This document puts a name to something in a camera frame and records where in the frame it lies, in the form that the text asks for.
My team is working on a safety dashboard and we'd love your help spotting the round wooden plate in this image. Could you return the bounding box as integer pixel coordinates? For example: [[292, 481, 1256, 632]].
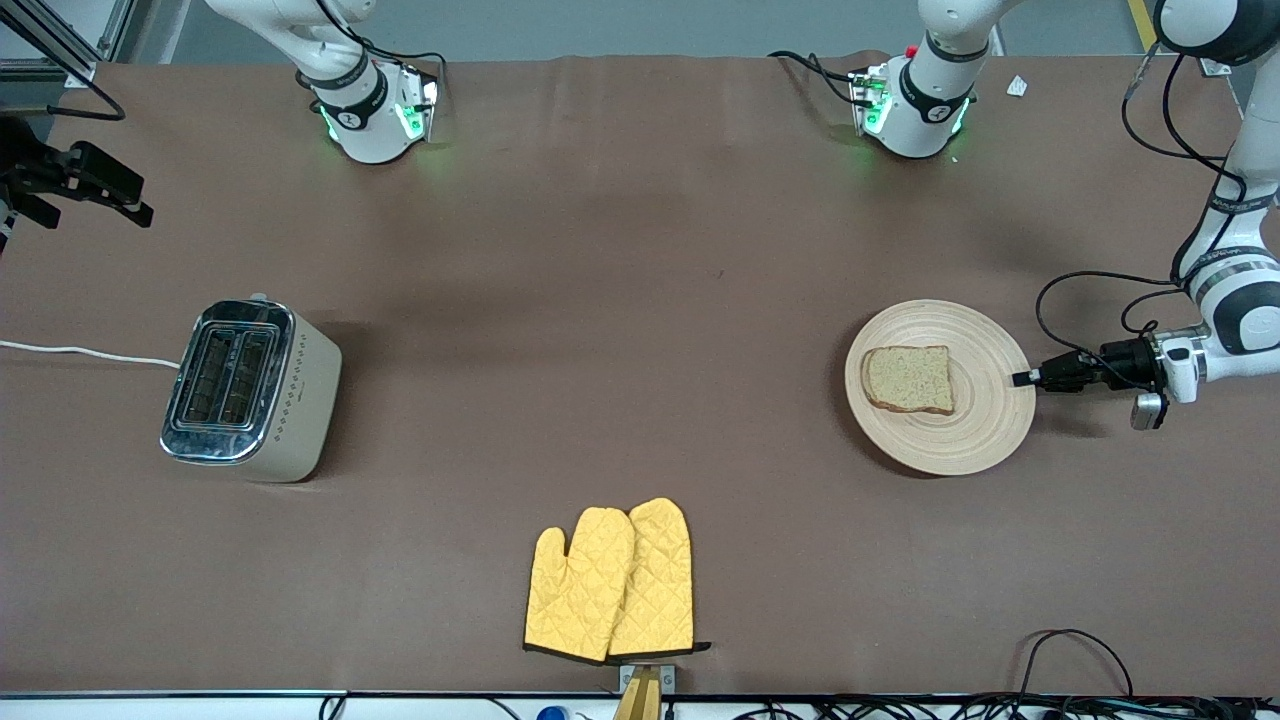
[[845, 299, 1037, 477]]

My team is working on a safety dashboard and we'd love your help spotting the brown bread slice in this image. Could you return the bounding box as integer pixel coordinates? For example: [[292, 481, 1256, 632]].
[[861, 345, 956, 416]]

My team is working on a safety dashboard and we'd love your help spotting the chrome and beige toaster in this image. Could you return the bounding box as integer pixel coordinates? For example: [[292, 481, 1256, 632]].
[[160, 293, 343, 484]]

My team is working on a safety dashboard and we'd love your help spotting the brown table cover sheet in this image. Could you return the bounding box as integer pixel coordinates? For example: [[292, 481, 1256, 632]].
[[0, 52, 1280, 698]]

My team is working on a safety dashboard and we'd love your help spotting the yellow quilted oven mitt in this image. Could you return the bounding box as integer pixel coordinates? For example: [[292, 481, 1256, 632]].
[[608, 497, 713, 658], [524, 507, 637, 663]]

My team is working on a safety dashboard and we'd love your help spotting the wooden strip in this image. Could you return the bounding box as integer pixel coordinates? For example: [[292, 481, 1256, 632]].
[[612, 668, 663, 720]]

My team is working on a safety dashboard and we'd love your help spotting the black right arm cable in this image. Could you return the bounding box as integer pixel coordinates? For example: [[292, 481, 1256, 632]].
[[0, 5, 127, 121]]

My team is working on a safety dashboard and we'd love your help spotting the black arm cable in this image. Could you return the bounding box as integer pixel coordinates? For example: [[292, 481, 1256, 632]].
[[1035, 45, 1251, 391], [0, 5, 127, 121]]

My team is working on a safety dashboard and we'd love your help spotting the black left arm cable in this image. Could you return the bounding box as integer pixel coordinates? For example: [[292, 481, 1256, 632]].
[[1035, 45, 1251, 391]]

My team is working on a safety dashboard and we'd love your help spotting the white toaster power cable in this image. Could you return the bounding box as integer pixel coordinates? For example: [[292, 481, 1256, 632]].
[[0, 340, 181, 369]]

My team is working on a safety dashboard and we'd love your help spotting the aluminium frame profile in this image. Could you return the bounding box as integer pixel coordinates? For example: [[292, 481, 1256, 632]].
[[0, 0, 136, 89]]

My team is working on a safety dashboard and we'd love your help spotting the black looped cable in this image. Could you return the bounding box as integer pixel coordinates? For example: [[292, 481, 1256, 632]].
[[1015, 628, 1136, 701]]

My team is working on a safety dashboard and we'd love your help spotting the black base cable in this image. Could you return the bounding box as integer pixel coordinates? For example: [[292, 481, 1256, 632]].
[[310, 0, 448, 111], [768, 50, 869, 106]]

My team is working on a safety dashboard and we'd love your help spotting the black cable bundle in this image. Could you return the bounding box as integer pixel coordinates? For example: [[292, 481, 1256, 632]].
[[735, 693, 1280, 720]]

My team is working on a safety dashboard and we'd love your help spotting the grey metal bracket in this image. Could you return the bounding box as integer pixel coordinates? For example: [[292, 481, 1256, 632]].
[[618, 663, 677, 696]]

